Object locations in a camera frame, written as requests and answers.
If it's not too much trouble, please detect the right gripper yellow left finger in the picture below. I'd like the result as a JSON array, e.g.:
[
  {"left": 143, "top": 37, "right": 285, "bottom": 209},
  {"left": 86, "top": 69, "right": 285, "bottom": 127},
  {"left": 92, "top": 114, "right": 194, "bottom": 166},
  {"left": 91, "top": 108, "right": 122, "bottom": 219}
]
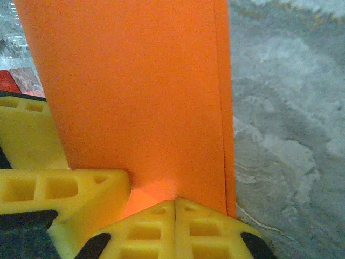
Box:
[{"left": 77, "top": 199, "right": 177, "bottom": 259}]

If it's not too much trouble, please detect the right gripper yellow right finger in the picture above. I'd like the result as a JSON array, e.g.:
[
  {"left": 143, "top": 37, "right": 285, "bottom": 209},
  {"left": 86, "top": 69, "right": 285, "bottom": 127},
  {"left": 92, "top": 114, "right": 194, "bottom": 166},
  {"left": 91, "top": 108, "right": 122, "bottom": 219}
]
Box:
[{"left": 175, "top": 197, "right": 279, "bottom": 259}]

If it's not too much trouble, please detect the orange paper sheet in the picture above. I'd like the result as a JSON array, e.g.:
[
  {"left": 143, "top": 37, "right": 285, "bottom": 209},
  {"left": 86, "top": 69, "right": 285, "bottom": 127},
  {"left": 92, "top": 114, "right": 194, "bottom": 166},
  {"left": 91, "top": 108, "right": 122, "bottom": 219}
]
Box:
[{"left": 13, "top": 0, "right": 238, "bottom": 217}]

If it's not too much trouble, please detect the small red block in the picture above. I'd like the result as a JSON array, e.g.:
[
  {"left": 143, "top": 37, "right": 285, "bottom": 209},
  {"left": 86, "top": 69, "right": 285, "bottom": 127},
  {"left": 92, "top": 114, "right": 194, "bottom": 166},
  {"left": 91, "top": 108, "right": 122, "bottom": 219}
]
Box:
[{"left": 0, "top": 67, "right": 46, "bottom": 98}]

